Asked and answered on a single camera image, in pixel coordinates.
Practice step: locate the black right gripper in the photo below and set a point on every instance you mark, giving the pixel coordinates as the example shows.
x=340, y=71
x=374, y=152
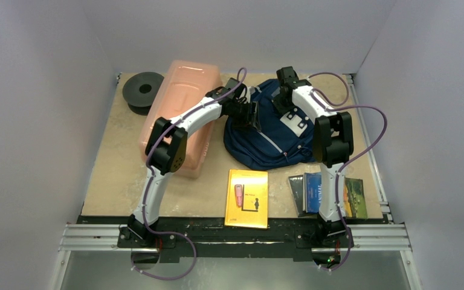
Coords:
x=281, y=104

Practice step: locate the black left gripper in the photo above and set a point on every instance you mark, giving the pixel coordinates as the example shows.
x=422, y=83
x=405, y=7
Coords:
x=251, y=119

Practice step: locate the navy blue student backpack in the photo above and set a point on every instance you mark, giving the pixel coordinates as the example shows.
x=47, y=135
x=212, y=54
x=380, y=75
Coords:
x=283, y=140

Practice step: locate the pink pen toy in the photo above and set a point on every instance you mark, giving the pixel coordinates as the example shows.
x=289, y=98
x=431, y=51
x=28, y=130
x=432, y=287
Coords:
x=238, y=191

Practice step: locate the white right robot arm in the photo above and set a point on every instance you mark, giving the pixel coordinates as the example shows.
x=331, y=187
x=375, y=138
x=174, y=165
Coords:
x=332, y=144

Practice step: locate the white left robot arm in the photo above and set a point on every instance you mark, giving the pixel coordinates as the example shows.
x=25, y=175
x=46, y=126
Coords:
x=167, y=145

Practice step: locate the dark book under blue book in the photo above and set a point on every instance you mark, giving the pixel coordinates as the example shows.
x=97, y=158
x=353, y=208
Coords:
x=296, y=185

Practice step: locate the blue Animal Farm book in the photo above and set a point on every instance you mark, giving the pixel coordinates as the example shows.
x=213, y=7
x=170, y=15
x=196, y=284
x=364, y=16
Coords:
x=354, y=199

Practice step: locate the yellow book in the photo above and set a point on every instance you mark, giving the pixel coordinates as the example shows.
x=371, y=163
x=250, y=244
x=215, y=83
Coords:
x=254, y=212

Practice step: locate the black filament spool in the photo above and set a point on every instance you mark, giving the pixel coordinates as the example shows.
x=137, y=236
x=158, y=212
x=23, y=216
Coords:
x=139, y=92

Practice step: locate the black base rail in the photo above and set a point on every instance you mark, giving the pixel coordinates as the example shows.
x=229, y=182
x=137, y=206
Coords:
x=210, y=237

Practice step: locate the aluminium frame rail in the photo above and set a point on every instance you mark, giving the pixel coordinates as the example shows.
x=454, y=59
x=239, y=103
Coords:
x=388, y=237

